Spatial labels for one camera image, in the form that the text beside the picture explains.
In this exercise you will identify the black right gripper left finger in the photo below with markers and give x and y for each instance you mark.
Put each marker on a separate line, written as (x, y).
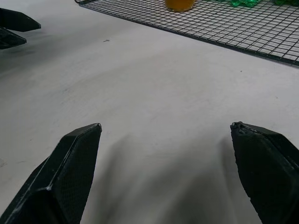
(58, 177)

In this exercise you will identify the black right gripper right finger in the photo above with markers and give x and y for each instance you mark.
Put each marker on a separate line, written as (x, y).
(268, 168)

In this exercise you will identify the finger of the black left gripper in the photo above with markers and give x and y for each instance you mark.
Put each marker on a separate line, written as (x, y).
(10, 39)
(18, 21)

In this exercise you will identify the orange drink glass bottle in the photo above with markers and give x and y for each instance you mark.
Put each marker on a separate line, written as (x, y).
(179, 4)

